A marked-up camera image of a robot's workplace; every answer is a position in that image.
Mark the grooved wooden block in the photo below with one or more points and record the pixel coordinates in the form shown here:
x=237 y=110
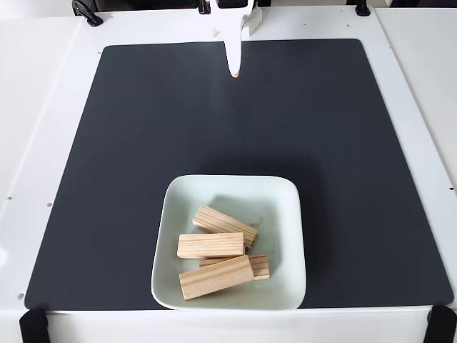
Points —
x=214 y=277
x=228 y=223
x=260 y=266
x=210 y=244

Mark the pale green square plate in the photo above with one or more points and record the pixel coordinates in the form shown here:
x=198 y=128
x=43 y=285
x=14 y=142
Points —
x=285 y=214

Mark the black base clamp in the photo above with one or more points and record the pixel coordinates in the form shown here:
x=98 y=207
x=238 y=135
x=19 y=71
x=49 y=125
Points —
x=204 y=6

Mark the black table clamp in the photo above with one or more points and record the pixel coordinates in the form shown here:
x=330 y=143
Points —
x=85 y=10
x=362 y=8

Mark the black rubber mat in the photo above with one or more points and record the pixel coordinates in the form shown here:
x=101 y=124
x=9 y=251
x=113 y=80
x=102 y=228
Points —
x=107 y=178

